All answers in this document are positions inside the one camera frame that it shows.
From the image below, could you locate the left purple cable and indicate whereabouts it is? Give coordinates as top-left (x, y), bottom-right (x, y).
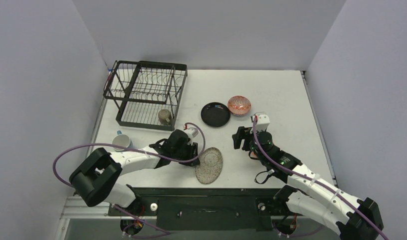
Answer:
top-left (52, 122), bottom-right (207, 188)

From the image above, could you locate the speckled oval plate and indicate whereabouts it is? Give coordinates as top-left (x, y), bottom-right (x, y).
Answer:
top-left (195, 147), bottom-right (224, 185)

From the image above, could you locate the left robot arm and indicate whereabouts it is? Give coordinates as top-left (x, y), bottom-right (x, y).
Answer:
top-left (69, 127), bottom-right (200, 215)

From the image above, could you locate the olive green ceramic mug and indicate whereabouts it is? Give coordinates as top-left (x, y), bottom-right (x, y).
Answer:
top-left (157, 109), bottom-right (172, 126)

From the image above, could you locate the orange floral bowl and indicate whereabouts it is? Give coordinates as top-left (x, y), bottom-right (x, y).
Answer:
top-left (248, 151), bottom-right (258, 160)

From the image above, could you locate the red patterned upturned bowl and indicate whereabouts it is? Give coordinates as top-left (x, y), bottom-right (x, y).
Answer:
top-left (227, 95), bottom-right (252, 117)

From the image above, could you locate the black wire dish rack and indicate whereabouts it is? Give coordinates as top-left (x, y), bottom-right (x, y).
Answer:
top-left (103, 60), bottom-right (188, 131)

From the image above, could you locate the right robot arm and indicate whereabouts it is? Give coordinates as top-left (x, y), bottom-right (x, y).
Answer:
top-left (232, 126), bottom-right (387, 240)

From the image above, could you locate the white and blue cup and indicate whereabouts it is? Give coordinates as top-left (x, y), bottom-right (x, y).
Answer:
top-left (111, 130), bottom-right (133, 152)

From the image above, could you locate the black round plate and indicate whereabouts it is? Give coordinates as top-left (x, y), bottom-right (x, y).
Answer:
top-left (200, 102), bottom-right (231, 128)

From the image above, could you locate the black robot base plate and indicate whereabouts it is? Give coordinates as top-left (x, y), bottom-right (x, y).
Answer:
top-left (127, 187), bottom-right (298, 233)

